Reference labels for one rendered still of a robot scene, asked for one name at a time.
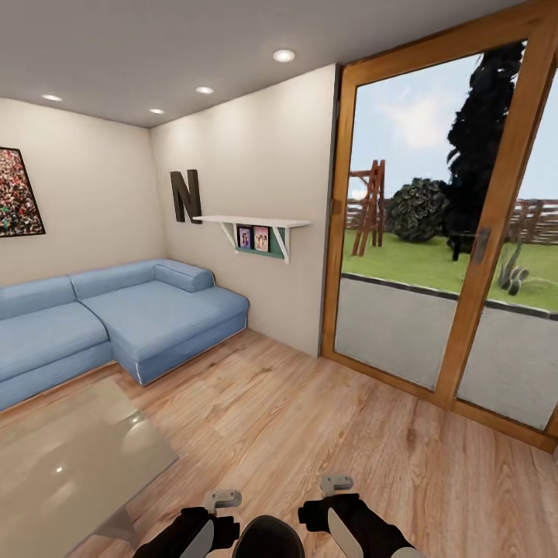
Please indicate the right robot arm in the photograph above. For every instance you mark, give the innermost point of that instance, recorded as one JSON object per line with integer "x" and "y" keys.
{"x": 358, "y": 531}

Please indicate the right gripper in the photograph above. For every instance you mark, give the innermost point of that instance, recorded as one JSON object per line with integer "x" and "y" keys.
{"x": 313, "y": 515}

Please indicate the picture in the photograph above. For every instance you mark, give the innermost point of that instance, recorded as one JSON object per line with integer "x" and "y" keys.
{"x": 261, "y": 238}
{"x": 19, "y": 213}
{"x": 244, "y": 236}

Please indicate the cauldron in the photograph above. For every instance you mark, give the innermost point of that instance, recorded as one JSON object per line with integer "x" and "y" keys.
{"x": 268, "y": 537}

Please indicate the shelf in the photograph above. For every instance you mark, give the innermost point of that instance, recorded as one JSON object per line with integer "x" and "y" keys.
{"x": 279, "y": 232}

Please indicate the coffee table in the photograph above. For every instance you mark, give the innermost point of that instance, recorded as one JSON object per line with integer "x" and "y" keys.
{"x": 68, "y": 471}

